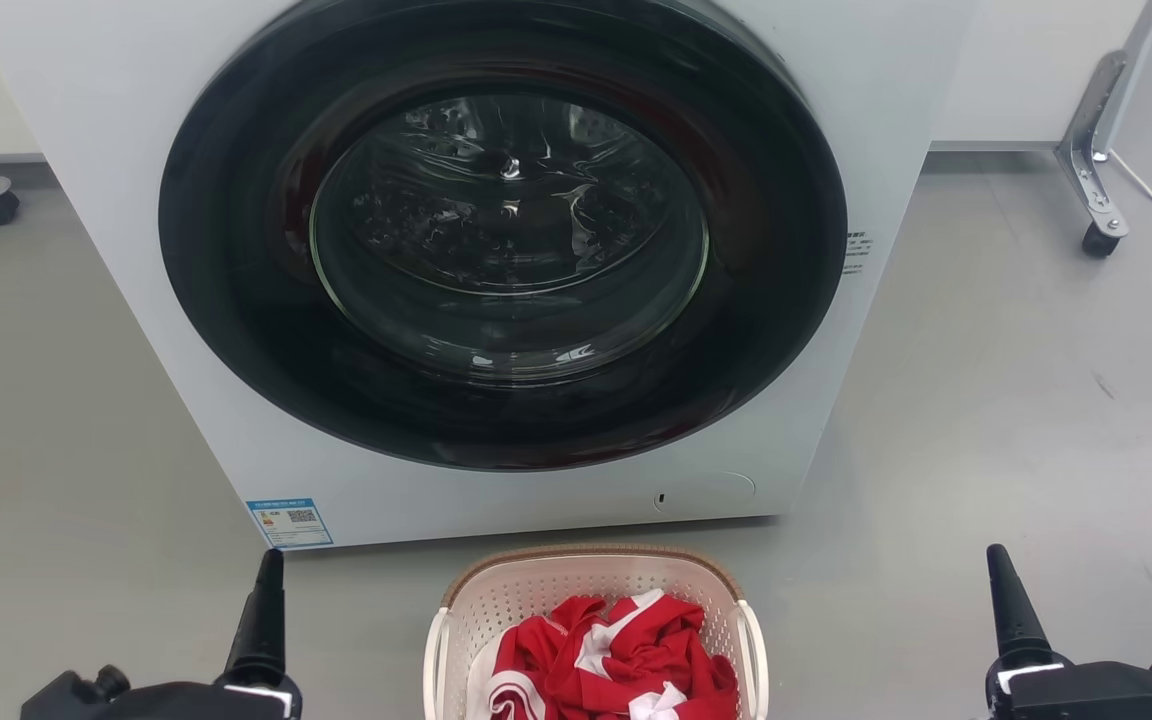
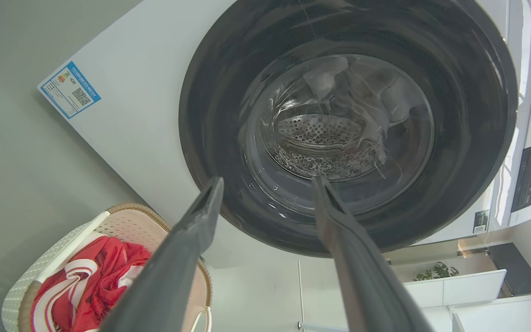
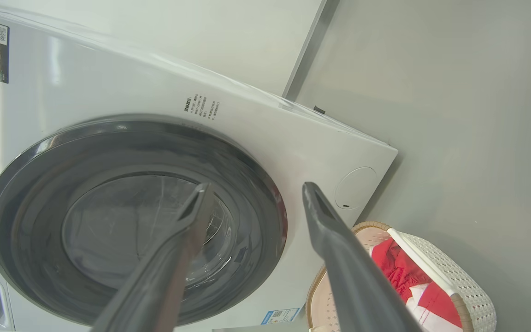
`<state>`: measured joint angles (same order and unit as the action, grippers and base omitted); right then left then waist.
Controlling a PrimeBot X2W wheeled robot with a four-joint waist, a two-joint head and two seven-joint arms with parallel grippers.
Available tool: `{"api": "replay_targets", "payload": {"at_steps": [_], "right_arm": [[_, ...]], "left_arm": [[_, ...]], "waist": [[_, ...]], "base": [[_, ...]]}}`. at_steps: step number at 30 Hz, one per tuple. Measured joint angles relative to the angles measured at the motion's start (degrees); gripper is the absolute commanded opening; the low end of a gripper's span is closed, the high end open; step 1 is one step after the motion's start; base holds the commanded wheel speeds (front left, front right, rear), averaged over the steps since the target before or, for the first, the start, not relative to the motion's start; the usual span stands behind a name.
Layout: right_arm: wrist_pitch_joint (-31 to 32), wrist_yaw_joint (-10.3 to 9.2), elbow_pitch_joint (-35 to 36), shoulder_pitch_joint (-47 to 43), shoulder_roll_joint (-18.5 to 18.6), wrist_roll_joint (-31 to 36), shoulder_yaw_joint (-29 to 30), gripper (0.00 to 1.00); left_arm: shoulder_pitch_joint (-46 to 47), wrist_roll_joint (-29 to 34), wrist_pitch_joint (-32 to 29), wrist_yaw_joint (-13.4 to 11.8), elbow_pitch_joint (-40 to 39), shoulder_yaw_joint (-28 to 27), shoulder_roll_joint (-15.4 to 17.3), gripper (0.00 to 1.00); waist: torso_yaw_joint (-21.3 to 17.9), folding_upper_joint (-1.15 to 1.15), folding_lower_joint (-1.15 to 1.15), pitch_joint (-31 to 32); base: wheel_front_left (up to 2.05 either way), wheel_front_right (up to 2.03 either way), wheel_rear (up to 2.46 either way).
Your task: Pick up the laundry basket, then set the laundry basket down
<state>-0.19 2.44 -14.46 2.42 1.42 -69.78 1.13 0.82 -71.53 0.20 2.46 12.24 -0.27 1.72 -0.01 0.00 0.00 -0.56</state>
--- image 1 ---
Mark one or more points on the blue energy label sticker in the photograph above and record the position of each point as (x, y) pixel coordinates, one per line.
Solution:
(290, 523)

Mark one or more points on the silver metal stand leg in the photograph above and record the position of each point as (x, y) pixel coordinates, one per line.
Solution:
(1096, 120)

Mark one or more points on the red and white garment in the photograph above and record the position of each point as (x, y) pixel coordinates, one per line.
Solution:
(636, 650)

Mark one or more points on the cream perforated laundry basket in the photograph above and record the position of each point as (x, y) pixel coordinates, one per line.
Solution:
(536, 588)

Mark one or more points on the white front-load washing machine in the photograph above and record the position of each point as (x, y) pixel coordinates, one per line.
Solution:
(126, 120)

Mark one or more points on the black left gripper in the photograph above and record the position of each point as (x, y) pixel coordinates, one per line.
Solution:
(166, 702)

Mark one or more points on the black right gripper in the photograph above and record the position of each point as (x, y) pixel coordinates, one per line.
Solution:
(1106, 692)

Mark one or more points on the black round washer door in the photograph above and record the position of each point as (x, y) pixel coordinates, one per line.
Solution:
(236, 300)

